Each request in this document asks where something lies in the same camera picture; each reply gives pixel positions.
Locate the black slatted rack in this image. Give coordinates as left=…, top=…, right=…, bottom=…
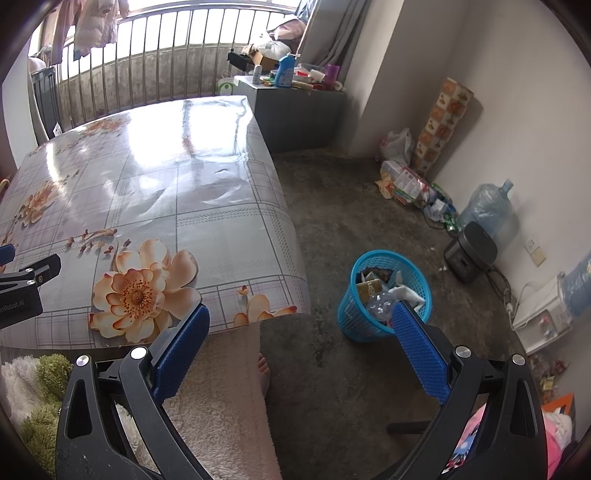
left=28, top=67, right=63, bottom=139

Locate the white plastic bag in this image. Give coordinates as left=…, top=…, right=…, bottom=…
left=379, top=128, right=415, bottom=162

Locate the white appliance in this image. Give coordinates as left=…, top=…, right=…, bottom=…
left=512, top=277, right=573, bottom=356

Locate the grey curtain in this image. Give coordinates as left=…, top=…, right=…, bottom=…
left=295, top=0, right=402, bottom=88

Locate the light blue package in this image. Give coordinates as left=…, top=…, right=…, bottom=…
left=561, top=251, right=591, bottom=319

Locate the blue plastic waste basket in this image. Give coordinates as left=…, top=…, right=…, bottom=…
left=337, top=249, right=433, bottom=343

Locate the beige down coat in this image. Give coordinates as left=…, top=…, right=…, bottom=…
left=74, top=0, right=120, bottom=49

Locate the pink hanging garment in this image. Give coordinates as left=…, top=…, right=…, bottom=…
left=48, top=0, right=84, bottom=65

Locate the floral plastic tablecloth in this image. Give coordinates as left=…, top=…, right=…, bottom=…
left=0, top=95, right=312, bottom=349

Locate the metal balcony railing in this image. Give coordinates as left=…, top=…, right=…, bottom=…
left=28, top=4, right=305, bottom=134

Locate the pile of packets on floor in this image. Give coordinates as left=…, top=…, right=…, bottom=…
left=376, top=161, right=458, bottom=232

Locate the green white fuzzy garment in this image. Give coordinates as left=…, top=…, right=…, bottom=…
left=0, top=353, right=77, bottom=467

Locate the blue water jug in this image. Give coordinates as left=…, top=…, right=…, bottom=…
left=457, top=179, right=515, bottom=241

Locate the open cardboard box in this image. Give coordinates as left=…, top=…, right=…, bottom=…
left=249, top=44, right=282, bottom=65

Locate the wall socket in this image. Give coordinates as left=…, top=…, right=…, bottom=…
left=525, top=237, right=546, bottom=266

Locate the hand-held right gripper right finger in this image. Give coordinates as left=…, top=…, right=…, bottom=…
left=385, top=300, right=550, bottom=480

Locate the blue detergent bottle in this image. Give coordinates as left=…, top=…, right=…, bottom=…
left=273, top=53, right=296, bottom=88

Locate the grey cabinet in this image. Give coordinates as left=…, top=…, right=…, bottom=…
left=233, top=76, right=347, bottom=153

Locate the person's foot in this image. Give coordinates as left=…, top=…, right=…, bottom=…
left=256, top=353, right=271, bottom=402

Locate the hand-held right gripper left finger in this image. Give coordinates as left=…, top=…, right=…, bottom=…
left=55, top=302, right=213, bottom=480

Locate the beige fleece pant leg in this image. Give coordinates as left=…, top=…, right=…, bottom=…
left=115, top=318, right=282, bottom=480

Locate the clear plastic bottle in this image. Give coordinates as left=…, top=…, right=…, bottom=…
left=367, top=291, right=398, bottom=321

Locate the orange box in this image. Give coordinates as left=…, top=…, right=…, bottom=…
left=540, top=393, right=577, bottom=416

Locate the pink printed cloth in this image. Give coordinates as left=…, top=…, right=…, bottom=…
left=450, top=404, right=573, bottom=480

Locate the black rice cooker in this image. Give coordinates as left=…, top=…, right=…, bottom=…
left=444, top=222, right=499, bottom=283

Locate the patterned rolled mat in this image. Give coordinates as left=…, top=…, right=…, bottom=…
left=411, top=78, right=475, bottom=178

